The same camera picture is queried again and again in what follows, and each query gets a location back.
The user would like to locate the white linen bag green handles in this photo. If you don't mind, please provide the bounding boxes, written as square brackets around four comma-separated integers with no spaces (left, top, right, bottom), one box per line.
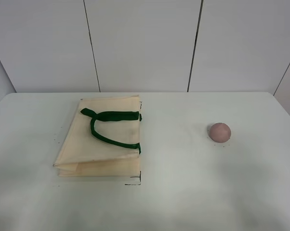
[53,95,142,177]

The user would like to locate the pink peach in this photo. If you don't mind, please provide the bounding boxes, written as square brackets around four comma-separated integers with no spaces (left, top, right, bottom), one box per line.
[209,123,231,143]

